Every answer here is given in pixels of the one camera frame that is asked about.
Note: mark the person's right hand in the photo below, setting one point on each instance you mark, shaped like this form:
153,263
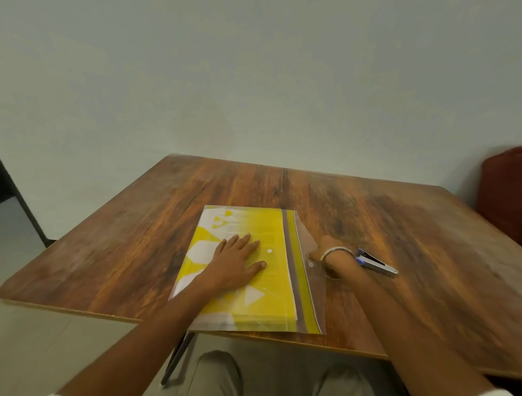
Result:
329,244

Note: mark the person's left hand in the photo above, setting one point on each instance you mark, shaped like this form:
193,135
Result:
228,271

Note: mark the person's left thumb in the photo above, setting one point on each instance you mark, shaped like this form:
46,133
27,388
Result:
256,269

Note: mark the person's right fingers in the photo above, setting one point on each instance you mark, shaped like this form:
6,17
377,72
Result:
314,256

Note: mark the person's left little finger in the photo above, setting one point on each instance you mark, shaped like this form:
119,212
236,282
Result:
220,247

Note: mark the person's left middle finger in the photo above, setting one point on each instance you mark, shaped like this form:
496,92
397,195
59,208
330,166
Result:
242,242

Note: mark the yellow translucent plastic document folder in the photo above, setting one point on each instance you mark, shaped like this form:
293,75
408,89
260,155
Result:
269,293

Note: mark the person's right forearm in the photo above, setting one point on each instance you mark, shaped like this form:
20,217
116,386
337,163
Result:
399,326

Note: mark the person's left forearm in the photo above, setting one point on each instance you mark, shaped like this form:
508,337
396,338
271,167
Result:
151,342

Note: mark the silver metal bangle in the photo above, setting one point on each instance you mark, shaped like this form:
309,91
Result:
325,255

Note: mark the printed paper sheets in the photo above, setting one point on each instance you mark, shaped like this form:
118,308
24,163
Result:
265,228

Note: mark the blue and silver stapler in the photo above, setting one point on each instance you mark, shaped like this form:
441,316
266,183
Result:
377,264

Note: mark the person's left leg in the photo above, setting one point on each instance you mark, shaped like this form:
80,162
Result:
218,375

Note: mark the person's leg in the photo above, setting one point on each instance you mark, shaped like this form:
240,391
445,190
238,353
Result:
340,381
218,375

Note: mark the dark metal table leg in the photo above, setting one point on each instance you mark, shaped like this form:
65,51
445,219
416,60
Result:
177,359

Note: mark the person's right leg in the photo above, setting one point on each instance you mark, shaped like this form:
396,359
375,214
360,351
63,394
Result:
340,381

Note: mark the dark red upholstered chair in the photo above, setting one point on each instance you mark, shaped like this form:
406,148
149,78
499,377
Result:
502,196

